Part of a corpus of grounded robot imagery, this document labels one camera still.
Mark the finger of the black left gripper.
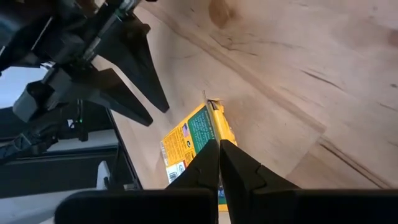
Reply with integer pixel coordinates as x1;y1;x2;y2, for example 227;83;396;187
46;67;154;128
92;15;170;114

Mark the yellow green crayon box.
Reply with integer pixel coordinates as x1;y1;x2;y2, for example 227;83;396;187
159;98;239;213

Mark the black rig frame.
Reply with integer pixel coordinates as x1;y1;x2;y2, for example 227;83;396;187
104;107;144;191

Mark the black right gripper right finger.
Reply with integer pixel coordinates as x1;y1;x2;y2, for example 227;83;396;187
220;139;300;224

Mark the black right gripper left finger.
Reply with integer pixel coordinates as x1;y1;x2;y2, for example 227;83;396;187
166;139;221;191

